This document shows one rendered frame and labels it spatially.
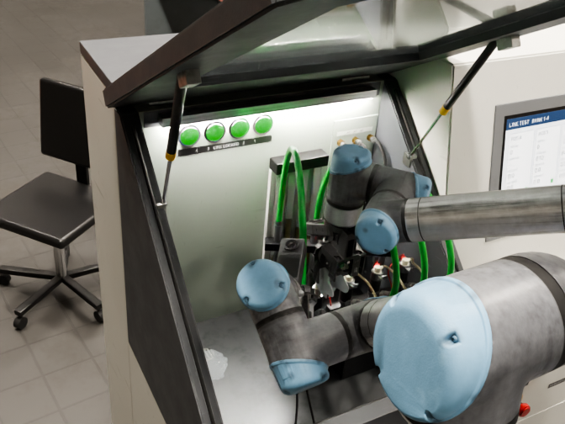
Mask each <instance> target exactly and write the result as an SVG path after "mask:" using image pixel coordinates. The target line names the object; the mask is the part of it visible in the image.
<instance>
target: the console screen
mask: <svg viewBox="0 0 565 424"><path fill-rule="evenodd" d="M559 184H565V93H564V94H558V95H553V96H548V97H543V98H533V99H528V100H523V101H517V102H512V103H502V104H497V105H495V111H494V132H493V144H492V155H491V166H490V177H489V189H488V190H489V191H494V190H504V189H513V188H531V187H540V186H550V185H559Z"/></svg>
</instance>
